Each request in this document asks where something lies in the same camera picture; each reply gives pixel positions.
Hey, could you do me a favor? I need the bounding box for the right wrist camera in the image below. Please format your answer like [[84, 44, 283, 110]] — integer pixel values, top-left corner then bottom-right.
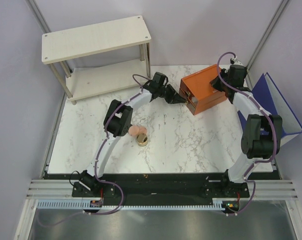
[[230, 57, 243, 66]]

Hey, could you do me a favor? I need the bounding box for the white two-tier shelf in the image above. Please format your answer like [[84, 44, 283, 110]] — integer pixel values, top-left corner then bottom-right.
[[41, 15, 151, 105]]

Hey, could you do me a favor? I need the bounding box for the blue cable duct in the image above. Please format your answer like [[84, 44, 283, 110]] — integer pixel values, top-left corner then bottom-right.
[[37, 199, 103, 210], [213, 198, 240, 211]]

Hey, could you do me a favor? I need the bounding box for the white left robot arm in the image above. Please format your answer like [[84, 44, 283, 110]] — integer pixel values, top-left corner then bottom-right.
[[79, 72, 187, 197]]

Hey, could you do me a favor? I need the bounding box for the gold round jar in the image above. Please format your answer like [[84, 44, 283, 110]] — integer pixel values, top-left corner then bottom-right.
[[136, 133, 148, 147]]

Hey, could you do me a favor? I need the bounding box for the left blue cable duct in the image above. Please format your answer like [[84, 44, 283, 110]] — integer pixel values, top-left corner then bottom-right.
[[37, 199, 103, 210]]

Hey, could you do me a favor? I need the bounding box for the blue binder folder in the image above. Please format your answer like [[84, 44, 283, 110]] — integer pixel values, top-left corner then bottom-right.
[[252, 73, 302, 146]]

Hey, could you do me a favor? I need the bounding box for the orange drawer box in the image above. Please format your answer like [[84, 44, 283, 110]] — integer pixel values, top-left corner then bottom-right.
[[180, 64, 227, 115]]

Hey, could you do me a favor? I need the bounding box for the pink round puff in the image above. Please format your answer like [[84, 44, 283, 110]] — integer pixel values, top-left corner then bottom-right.
[[139, 126, 147, 135], [128, 125, 140, 137]]

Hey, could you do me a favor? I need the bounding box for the right blue cable duct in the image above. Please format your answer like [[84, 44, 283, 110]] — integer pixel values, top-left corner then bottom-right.
[[213, 198, 240, 211]]

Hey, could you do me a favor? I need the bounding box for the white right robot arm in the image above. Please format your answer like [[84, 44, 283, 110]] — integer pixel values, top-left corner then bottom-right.
[[210, 64, 283, 197]]

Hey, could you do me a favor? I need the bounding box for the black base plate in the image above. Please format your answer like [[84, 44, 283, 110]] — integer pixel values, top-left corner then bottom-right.
[[71, 172, 250, 206]]

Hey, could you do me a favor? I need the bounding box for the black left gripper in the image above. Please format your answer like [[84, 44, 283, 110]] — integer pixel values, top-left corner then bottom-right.
[[158, 85, 185, 105]]

